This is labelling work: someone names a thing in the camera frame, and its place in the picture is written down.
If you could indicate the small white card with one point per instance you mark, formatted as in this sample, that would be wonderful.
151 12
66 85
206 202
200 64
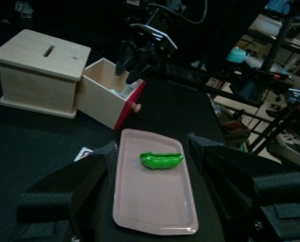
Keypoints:
83 153

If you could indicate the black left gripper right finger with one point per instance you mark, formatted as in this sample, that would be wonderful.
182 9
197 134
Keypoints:
257 186

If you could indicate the teal cylindrical container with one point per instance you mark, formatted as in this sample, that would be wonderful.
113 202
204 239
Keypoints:
236 55

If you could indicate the wooden drawer with red front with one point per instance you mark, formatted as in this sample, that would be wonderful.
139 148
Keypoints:
107 94

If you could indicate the wooden box with slot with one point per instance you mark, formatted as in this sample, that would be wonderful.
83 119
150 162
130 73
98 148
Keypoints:
38 74

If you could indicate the green toy pea pod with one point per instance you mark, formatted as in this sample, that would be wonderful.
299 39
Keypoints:
159 159

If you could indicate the black metal frame rack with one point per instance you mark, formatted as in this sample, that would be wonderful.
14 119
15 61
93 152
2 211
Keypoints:
257 82

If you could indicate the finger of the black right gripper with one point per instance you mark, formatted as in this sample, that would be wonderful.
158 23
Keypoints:
139 74
122 61

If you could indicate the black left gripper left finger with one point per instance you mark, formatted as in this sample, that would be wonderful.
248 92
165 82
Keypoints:
67 192

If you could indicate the pink rectangular tray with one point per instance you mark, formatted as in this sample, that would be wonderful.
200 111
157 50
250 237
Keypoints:
155 189

